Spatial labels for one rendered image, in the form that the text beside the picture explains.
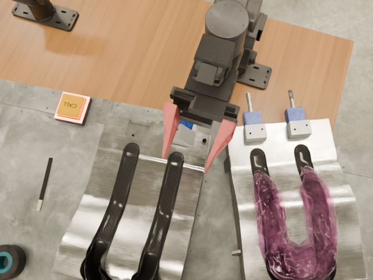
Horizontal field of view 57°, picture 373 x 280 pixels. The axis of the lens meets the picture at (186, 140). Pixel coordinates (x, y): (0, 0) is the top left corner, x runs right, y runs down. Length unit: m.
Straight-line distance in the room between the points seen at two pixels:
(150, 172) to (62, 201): 0.25
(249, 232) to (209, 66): 0.46
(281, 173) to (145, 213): 0.33
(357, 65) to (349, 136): 0.41
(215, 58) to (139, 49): 0.63
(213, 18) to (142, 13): 0.66
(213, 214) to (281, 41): 0.53
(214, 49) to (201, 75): 0.04
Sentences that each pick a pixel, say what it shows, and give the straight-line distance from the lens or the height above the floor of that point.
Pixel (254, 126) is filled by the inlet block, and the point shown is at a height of 0.88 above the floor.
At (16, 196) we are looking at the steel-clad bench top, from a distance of 1.00.
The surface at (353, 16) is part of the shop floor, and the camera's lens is 2.28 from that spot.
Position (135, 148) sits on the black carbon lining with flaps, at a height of 0.89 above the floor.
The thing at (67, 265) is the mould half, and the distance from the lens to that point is 0.79.
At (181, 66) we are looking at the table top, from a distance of 1.01.
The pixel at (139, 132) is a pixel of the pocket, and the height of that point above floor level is 0.86.
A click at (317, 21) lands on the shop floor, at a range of 2.19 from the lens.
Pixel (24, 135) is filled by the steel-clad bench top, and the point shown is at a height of 0.80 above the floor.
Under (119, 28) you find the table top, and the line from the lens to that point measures 1.11.
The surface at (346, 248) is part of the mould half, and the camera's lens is 0.86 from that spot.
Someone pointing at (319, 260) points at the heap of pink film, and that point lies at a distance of 0.82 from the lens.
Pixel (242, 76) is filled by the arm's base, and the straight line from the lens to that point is 0.99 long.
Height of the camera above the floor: 1.68
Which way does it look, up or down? 72 degrees down
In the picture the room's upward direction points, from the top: 5 degrees counter-clockwise
